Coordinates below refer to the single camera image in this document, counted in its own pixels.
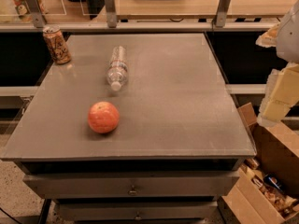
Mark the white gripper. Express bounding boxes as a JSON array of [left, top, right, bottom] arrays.
[[255, 0, 299, 127]]

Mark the red orange apple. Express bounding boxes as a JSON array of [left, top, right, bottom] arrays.
[[88, 102, 120, 133]]

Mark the grey metal drawer cabinet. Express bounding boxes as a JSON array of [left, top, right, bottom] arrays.
[[1, 34, 255, 224]]

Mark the open cardboard box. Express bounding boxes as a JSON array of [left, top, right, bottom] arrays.
[[220, 103, 299, 224]]

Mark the clear plastic water bottle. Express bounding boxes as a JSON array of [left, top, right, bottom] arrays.
[[107, 46, 128, 91]]

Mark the upper grey drawer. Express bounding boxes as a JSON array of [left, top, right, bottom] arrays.
[[23, 171, 239, 200]]

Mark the grey drawer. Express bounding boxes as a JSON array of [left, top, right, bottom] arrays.
[[55, 202, 218, 221], [23, 171, 239, 200]]

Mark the tan patterned drink can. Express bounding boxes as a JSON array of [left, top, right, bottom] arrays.
[[43, 26, 71, 64]]

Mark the lower grey drawer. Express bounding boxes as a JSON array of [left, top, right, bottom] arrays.
[[55, 202, 218, 221]]

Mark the right metal railing bracket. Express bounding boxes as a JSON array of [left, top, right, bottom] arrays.
[[214, 0, 231, 27]]

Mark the metal railing bracket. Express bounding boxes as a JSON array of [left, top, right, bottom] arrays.
[[25, 0, 46, 28], [214, 0, 231, 27], [104, 0, 118, 28]]

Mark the middle metal railing bracket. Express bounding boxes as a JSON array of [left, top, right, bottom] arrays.
[[104, 0, 118, 28]]

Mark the left metal railing bracket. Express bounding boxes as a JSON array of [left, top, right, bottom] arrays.
[[25, 0, 46, 28]]

